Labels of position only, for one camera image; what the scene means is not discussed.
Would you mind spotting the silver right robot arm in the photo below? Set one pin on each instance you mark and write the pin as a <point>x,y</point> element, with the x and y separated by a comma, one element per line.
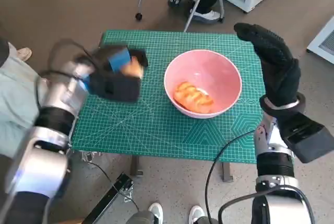
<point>274,161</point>

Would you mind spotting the white appliance with small grille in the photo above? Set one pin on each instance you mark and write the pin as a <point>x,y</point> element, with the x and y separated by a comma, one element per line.
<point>323,41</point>

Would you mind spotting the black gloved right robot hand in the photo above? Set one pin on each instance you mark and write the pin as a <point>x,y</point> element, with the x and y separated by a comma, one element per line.
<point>279,72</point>

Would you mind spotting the green cutting mat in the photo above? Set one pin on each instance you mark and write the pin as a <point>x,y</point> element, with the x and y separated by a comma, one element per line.
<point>146,130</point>

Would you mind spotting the round toy bread bun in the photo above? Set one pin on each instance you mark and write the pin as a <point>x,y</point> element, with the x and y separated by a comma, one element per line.
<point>133,70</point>

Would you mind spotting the long twisted toy bread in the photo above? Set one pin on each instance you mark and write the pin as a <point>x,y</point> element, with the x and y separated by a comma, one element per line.
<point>193,96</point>

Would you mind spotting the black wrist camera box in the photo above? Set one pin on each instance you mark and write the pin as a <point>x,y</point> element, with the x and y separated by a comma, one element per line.
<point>114,88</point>
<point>308,136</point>

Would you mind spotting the person in light clothes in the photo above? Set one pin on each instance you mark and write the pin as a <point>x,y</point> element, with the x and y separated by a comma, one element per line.
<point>15,91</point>

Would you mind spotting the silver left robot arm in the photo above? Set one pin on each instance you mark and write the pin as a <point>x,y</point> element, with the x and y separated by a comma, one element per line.
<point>52,104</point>

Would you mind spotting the pink bowl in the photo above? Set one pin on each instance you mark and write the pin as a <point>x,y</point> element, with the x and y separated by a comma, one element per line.
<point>208,67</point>

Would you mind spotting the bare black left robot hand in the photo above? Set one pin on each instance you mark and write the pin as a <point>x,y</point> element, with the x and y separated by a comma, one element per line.
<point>104,59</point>

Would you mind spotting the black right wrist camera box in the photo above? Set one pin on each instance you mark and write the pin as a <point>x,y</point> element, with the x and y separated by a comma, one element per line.
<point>308,136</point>

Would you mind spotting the white foot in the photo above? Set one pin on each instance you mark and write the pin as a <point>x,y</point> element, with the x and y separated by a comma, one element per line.
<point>195,213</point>
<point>155,212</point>

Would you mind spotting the metal table leg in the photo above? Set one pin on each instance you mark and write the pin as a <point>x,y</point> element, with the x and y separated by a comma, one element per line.
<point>135,166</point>
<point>227,171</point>

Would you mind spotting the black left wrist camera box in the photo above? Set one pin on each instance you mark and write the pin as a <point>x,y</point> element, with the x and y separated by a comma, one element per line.
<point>114,88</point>

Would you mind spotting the black metal bar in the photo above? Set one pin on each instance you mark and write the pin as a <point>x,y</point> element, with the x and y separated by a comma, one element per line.
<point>109,198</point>

